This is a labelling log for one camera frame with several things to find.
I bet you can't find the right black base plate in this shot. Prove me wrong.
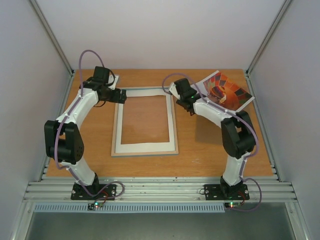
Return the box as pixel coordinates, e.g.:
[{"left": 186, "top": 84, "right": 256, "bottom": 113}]
[{"left": 204, "top": 183, "right": 250, "bottom": 201}]

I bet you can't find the right aluminium corner post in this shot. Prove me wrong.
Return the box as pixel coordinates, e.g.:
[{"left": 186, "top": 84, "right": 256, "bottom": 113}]
[{"left": 245, "top": 0, "right": 293, "bottom": 77}]

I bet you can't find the clear acrylic sheet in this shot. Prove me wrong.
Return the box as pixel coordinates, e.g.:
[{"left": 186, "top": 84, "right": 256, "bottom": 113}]
[{"left": 121, "top": 95, "right": 170, "bottom": 145}]

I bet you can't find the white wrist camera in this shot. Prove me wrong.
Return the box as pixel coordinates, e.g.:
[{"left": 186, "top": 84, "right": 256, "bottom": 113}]
[
  {"left": 168, "top": 82, "right": 181, "bottom": 100},
  {"left": 107, "top": 74, "right": 120, "bottom": 90}
]

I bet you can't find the left aluminium corner post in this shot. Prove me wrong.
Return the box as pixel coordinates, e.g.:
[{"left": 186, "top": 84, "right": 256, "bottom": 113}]
[{"left": 28, "top": 0, "right": 74, "bottom": 76}]

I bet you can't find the right small circuit board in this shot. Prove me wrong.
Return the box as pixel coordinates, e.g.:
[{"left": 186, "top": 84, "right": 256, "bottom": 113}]
[{"left": 224, "top": 201, "right": 244, "bottom": 209}]

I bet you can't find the left small circuit board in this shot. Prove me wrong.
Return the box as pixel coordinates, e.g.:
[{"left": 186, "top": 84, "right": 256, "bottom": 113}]
[{"left": 87, "top": 202, "right": 104, "bottom": 211}]

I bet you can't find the white mat board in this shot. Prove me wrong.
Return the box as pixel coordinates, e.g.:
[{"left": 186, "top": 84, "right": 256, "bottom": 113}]
[{"left": 111, "top": 87, "right": 179, "bottom": 157}]

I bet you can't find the small circuit board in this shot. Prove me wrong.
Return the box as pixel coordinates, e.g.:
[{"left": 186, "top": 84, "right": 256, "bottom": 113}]
[
  {"left": 87, "top": 202, "right": 104, "bottom": 211},
  {"left": 224, "top": 201, "right": 244, "bottom": 209}
]

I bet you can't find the colourful balloon photo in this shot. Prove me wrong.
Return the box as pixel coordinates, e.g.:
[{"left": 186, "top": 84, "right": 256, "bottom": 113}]
[{"left": 196, "top": 70, "right": 255, "bottom": 112}]

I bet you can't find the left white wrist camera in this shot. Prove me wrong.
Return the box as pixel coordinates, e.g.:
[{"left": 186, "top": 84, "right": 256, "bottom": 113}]
[{"left": 107, "top": 74, "right": 120, "bottom": 90}]

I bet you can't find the aluminium corner post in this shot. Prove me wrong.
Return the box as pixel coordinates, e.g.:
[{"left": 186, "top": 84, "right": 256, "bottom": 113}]
[
  {"left": 28, "top": 0, "right": 74, "bottom": 76},
  {"left": 245, "top": 0, "right": 293, "bottom": 77}
]

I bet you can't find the aluminium front rail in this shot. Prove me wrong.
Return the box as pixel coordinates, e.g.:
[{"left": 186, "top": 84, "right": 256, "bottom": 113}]
[{"left": 23, "top": 175, "right": 298, "bottom": 203}]

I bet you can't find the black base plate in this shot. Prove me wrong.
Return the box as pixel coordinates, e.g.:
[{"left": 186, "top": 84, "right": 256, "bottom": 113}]
[
  {"left": 70, "top": 183, "right": 118, "bottom": 201},
  {"left": 204, "top": 183, "right": 250, "bottom": 201}
]

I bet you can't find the grey slotted cable duct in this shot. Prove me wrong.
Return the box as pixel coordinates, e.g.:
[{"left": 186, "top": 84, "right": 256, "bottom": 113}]
[{"left": 33, "top": 202, "right": 225, "bottom": 214}]

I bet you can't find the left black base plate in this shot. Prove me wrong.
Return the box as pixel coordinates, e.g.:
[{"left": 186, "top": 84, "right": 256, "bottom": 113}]
[{"left": 70, "top": 183, "right": 118, "bottom": 201}]

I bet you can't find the teal picture frame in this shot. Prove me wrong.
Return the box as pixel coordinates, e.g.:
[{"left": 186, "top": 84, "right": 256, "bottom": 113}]
[{"left": 111, "top": 86, "right": 179, "bottom": 157}]

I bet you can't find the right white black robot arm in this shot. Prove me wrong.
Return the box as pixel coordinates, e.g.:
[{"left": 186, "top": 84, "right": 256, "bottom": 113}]
[{"left": 169, "top": 78, "right": 258, "bottom": 200}]

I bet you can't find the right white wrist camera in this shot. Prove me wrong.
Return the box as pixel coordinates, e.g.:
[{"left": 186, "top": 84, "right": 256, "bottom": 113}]
[{"left": 168, "top": 82, "right": 181, "bottom": 100}]

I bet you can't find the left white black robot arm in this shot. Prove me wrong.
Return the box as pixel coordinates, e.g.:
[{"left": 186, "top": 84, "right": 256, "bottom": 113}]
[{"left": 44, "top": 66, "right": 127, "bottom": 199}]

